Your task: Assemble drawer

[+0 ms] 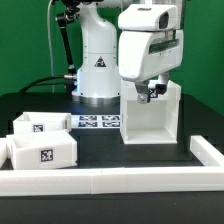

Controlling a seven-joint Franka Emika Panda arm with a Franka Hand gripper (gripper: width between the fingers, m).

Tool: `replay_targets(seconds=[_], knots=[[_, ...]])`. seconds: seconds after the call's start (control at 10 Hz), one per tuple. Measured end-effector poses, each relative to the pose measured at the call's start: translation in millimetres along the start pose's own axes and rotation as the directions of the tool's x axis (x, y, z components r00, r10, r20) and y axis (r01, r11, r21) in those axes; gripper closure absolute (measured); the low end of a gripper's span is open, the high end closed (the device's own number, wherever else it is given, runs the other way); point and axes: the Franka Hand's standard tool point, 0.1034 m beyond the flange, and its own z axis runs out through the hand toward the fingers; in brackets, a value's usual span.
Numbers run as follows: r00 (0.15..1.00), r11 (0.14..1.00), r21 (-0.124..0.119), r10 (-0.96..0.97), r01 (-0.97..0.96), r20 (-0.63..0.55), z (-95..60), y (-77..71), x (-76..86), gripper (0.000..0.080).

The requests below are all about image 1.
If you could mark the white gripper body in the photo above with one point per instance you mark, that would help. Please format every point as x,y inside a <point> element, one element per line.
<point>144,55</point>

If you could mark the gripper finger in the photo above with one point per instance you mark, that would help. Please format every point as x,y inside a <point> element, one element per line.
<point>161,86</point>
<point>142,92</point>

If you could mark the white drawer cabinet box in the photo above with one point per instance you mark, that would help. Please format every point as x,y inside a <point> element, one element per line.
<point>153,123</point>

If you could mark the white front drawer tray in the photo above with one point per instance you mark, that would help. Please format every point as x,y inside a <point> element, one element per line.
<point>42,150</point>

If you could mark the white drawer tray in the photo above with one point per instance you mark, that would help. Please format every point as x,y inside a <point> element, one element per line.
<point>31,122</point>
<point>42,150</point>

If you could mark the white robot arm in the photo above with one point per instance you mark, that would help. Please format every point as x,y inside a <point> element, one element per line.
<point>98,78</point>

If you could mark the white rear drawer tray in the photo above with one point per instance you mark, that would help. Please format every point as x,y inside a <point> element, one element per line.
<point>31,122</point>

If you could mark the white marker tag sheet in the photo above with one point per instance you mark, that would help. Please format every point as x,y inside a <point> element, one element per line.
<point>95,121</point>

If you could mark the white right barrier wall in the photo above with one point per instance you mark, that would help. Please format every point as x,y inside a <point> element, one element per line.
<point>206,153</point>

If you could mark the white barrier wall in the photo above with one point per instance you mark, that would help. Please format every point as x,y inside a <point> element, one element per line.
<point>104,181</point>
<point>3,151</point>
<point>206,153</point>

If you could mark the white left barrier wall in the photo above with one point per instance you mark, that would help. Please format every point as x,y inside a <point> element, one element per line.
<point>3,151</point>

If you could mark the white front barrier wall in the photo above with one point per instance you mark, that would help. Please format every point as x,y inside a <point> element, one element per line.
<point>104,181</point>

